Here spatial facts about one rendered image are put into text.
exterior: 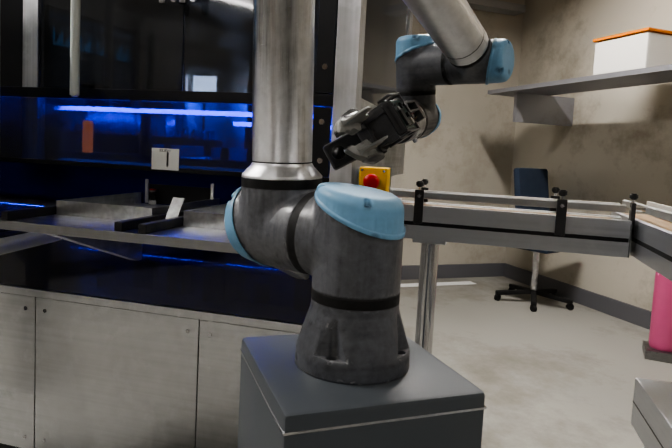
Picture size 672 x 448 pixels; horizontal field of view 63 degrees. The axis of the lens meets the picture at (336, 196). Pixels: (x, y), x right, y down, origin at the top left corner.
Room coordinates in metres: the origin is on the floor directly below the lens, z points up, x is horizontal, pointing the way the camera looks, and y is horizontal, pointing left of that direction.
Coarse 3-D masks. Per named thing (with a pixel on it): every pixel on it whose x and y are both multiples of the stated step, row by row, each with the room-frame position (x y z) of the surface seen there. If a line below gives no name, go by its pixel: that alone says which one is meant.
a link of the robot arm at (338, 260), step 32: (320, 192) 0.69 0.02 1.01; (352, 192) 0.68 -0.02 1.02; (384, 192) 0.73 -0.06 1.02; (288, 224) 0.71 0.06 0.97; (320, 224) 0.68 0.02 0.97; (352, 224) 0.65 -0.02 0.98; (384, 224) 0.66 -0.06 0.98; (320, 256) 0.68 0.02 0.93; (352, 256) 0.65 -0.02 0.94; (384, 256) 0.66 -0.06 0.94; (320, 288) 0.68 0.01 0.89; (352, 288) 0.65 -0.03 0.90; (384, 288) 0.66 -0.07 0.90
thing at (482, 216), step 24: (408, 192) 1.50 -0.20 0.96; (432, 192) 1.49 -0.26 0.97; (456, 192) 1.53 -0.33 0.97; (408, 216) 1.48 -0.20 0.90; (432, 216) 1.46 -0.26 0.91; (456, 216) 1.45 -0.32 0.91; (480, 216) 1.43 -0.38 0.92; (504, 216) 1.42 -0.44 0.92; (528, 216) 1.40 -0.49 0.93; (552, 216) 1.39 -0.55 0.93; (576, 216) 1.38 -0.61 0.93; (600, 216) 1.45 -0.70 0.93; (432, 240) 1.46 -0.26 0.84; (456, 240) 1.44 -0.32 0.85; (480, 240) 1.43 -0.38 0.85; (504, 240) 1.42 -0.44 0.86; (528, 240) 1.40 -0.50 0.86; (552, 240) 1.39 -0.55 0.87; (576, 240) 1.37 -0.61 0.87; (600, 240) 1.36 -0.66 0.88; (624, 240) 1.35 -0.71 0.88
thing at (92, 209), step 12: (60, 204) 1.32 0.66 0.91; (72, 204) 1.31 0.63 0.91; (84, 204) 1.30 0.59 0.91; (96, 204) 1.29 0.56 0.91; (108, 204) 1.28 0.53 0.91; (120, 204) 1.55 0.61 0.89; (132, 204) 1.60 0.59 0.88; (144, 204) 1.61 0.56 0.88; (156, 204) 1.63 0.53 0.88; (192, 204) 1.43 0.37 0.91; (204, 204) 1.50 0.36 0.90; (216, 204) 1.57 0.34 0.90; (84, 216) 1.30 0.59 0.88; (96, 216) 1.29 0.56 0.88; (108, 216) 1.28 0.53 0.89; (120, 216) 1.27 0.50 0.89; (132, 216) 1.27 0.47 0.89; (144, 216) 1.26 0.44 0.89
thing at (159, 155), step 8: (152, 152) 1.55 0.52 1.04; (160, 152) 1.54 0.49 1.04; (176, 152) 1.53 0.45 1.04; (152, 160) 1.55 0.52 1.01; (160, 160) 1.54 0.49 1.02; (176, 160) 1.53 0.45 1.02; (152, 168) 1.55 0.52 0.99; (160, 168) 1.54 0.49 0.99; (168, 168) 1.53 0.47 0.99; (176, 168) 1.53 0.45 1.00
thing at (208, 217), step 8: (200, 208) 1.30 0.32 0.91; (208, 208) 1.34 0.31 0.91; (216, 208) 1.38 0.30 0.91; (224, 208) 1.43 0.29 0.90; (184, 216) 1.23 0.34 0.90; (192, 216) 1.23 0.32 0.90; (200, 216) 1.22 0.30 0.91; (208, 216) 1.22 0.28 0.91; (216, 216) 1.21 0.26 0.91; (224, 216) 1.21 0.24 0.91; (184, 224) 1.23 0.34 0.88; (192, 224) 1.23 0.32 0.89; (200, 224) 1.22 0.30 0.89; (208, 224) 1.22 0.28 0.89; (216, 224) 1.21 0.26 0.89; (224, 224) 1.21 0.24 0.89
